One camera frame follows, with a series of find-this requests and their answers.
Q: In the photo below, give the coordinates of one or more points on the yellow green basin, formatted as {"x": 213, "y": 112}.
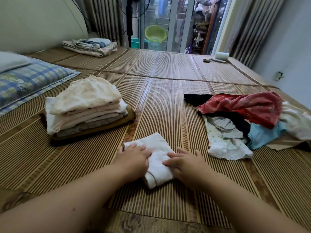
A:
{"x": 155, "y": 33}

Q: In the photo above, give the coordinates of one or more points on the person's right forearm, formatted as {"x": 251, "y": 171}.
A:
{"x": 248, "y": 208}

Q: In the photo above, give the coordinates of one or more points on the cluttered balcony shelf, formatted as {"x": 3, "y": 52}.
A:
{"x": 201, "y": 26}

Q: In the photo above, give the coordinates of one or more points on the pale grey garment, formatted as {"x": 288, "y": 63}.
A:
{"x": 153, "y": 152}

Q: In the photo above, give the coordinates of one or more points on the white paper roll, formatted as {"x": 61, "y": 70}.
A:
{"x": 222, "y": 55}

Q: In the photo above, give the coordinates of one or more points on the person's left hand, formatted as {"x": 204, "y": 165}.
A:
{"x": 133, "y": 160}

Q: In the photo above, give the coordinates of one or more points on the beige patterned curtain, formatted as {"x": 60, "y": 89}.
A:
{"x": 104, "y": 17}
{"x": 257, "y": 26}

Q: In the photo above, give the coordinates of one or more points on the folded striped blanket stack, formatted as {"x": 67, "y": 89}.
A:
{"x": 90, "y": 47}

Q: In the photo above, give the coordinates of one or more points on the red patterned garment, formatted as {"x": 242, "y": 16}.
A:
{"x": 248, "y": 106}

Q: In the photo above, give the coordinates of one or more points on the sliding glass balcony door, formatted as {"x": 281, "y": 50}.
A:
{"x": 180, "y": 19}

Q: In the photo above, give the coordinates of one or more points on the black red garment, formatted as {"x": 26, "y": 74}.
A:
{"x": 197, "y": 98}

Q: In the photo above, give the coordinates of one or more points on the white wall socket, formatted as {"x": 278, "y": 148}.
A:
{"x": 278, "y": 75}

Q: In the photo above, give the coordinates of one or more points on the small floral white garment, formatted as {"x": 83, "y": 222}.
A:
{"x": 296, "y": 121}

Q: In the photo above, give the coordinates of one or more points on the small teal bucket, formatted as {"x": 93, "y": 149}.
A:
{"x": 135, "y": 43}

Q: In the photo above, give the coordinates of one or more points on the black standing fan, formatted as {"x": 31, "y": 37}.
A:
{"x": 129, "y": 17}

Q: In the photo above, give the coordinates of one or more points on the person's right hand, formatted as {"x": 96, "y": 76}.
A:
{"x": 187, "y": 167}

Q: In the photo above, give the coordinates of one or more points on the bamboo bed mat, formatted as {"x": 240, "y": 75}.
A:
{"x": 160, "y": 75}

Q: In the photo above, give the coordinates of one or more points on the cream padded headboard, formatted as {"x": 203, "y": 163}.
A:
{"x": 34, "y": 21}

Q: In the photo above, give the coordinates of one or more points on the tan beige garment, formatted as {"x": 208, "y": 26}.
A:
{"x": 286, "y": 143}

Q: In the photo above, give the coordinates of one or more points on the light blue garment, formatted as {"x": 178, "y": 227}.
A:
{"x": 265, "y": 136}

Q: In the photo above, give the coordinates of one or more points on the person's left forearm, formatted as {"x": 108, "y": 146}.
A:
{"x": 63, "y": 206}

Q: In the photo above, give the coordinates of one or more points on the blue plaid pillow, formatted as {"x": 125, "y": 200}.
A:
{"x": 26, "y": 77}

